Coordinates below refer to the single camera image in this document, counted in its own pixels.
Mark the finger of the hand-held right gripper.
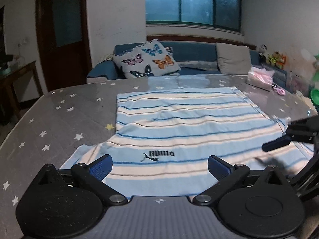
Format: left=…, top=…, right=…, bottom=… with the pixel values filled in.
left=262, top=135, right=292, bottom=153
left=285, top=117, right=319, bottom=143

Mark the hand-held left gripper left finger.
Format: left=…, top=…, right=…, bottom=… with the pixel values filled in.
left=32, top=154, right=126, bottom=206

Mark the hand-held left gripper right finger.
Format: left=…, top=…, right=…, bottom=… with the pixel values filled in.
left=193, top=155, right=291, bottom=206

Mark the blue striped shirt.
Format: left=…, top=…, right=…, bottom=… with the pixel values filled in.
left=60, top=87, right=314, bottom=201

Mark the clear plastic storage box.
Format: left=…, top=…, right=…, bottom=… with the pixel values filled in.
left=287, top=70, right=307, bottom=95

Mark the grey star-print tablecloth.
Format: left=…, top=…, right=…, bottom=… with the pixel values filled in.
left=0, top=73, right=319, bottom=219

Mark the pink tissue box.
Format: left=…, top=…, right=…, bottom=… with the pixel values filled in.
left=247, top=66, right=276, bottom=91

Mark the orange plush toy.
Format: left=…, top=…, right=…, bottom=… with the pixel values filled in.
left=275, top=52, right=287, bottom=67

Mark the green yellow plush toy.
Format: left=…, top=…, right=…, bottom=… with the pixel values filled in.
left=266, top=52, right=277, bottom=66

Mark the panda plush toy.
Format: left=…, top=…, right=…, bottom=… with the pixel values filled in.
left=257, top=44, right=268, bottom=60

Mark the beige pillow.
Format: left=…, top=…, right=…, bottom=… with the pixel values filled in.
left=216, top=42, right=252, bottom=75

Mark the white lace sofa cover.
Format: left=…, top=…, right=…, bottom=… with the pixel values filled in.
left=98, top=53, right=115, bottom=64

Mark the butterfly print pillow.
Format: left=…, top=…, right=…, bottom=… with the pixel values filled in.
left=112, top=39, right=181, bottom=79

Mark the blue sofa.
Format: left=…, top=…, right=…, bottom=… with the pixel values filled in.
left=86, top=41, right=289, bottom=87

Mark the wooden console table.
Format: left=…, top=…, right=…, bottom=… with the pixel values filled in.
left=0, top=61, right=44, bottom=125

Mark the brown wooden door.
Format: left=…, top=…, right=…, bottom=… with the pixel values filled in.
left=36, top=0, right=93, bottom=92

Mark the green framed window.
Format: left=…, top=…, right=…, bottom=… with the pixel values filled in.
left=145, top=0, right=243, bottom=33

